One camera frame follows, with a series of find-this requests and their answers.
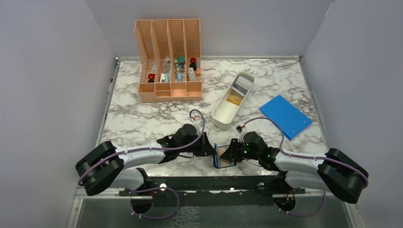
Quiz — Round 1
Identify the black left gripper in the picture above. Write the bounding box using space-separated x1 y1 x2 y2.
179 132 217 157

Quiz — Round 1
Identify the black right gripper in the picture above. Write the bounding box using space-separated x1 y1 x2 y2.
220 138 260 162

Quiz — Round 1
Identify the black leather card holder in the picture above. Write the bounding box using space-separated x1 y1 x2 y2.
213 144 236 169

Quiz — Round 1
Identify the white oblong plastic tray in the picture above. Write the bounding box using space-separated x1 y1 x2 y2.
211 72 255 130

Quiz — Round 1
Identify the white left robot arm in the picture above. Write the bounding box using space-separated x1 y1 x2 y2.
75 123 216 196

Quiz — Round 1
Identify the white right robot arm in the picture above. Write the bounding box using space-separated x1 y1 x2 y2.
220 132 369 204

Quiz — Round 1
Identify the stack of cards in tray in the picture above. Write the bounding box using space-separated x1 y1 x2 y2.
232 76 253 97

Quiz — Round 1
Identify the red cap bottle left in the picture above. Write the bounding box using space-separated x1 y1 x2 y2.
147 73 155 83

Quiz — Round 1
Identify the red cap bottle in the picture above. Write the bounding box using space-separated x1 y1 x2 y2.
190 57 197 71
147 73 155 83

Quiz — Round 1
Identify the red cap bottle right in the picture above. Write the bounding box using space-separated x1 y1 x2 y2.
190 57 197 71

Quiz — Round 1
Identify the green cap bottle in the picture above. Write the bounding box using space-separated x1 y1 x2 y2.
175 56 186 72

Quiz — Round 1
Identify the orange plastic file organizer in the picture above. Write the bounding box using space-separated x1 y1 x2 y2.
134 19 203 103

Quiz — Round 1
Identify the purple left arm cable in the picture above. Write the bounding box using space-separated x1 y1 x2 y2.
77 109 207 220

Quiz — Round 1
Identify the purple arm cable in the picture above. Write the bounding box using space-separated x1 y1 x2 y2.
236 117 370 218
77 109 207 220

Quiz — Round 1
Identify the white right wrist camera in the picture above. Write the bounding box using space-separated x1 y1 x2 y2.
236 125 249 142

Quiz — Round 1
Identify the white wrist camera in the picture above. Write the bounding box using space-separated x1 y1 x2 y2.
236 125 249 142
192 119 204 131

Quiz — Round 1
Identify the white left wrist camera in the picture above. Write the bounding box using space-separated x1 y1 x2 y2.
192 119 204 131

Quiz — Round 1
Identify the black metal base rail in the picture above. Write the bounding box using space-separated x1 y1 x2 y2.
119 175 305 207

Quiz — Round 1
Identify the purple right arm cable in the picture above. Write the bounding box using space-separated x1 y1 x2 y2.
236 117 370 218

